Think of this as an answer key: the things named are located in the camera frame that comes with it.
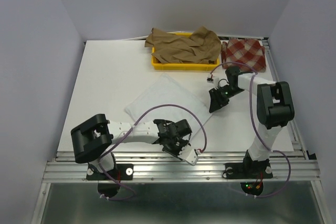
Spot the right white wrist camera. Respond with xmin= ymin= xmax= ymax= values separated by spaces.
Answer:
xmin=206 ymin=74 xmax=221 ymax=88

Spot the aluminium frame rail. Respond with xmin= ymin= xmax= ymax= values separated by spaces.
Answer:
xmin=43 ymin=151 xmax=320 ymax=184

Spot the yellow plastic tray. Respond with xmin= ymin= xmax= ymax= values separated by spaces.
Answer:
xmin=151 ymin=33 xmax=220 ymax=71

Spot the purple cable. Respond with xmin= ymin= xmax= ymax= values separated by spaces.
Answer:
xmin=98 ymin=103 xmax=208 ymax=200
xmin=208 ymin=61 xmax=292 ymax=199

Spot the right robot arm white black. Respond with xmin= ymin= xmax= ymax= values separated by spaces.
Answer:
xmin=207 ymin=66 xmax=295 ymax=179

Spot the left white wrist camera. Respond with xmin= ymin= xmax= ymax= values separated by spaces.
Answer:
xmin=180 ymin=148 xmax=200 ymax=166

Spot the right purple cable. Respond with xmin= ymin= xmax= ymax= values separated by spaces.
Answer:
xmin=208 ymin=61 xmax=292 ymax=199

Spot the white skirt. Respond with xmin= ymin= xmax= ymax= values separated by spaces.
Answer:
xmin=124 ymin=74 xmax=211 ymax=133

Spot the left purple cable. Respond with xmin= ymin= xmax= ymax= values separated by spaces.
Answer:
xmin=98 ymin=103 xmax=208 ymax=200

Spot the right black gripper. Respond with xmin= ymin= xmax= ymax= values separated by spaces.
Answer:
xmin=208 ymin=84 xmax=244 ymax=112

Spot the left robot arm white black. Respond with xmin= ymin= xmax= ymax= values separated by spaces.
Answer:
xmin=70 ymin=114 xmax=198 ymax=181

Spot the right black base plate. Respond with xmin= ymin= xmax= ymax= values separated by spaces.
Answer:
xmin=224 ymin=162 xmax=273 ymax=180

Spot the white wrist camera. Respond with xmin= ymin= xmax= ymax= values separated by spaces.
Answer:
xmin=206 ymin=74 xmax=221 ymax=88
xmin=180 ymin=148 xmax=200 ymax=166

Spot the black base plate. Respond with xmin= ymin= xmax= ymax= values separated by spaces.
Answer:
xmin=224 ymin=162 xmax=273 ymax=180
xmin=86 ymin=164 xmax=134 ymax=181

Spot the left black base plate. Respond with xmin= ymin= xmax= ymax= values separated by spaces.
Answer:
xmin=86 ymin=164 xmax=134 ymax=181

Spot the red plaid skirt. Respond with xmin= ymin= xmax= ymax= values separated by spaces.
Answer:
xmin=221 ymin=38 xmax=267 ymax=72

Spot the brown skirt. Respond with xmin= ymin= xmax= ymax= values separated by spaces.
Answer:
xmin=144 ymin=26 xmax=222 ymax=64

